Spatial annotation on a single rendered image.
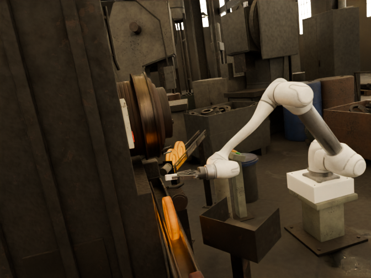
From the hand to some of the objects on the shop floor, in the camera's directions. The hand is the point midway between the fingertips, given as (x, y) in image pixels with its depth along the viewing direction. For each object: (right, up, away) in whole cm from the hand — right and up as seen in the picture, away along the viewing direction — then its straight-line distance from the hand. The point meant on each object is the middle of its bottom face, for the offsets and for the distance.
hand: (171, 177), depth 170 cm
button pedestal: (+58, -47, +94) cm, 120 cm away
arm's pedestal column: (+111, -49, +49) cm, 130 cm away
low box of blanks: (+236, -1, +176) cm, 294 cm away
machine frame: (-38, -81, +6) cm, 90 cm away
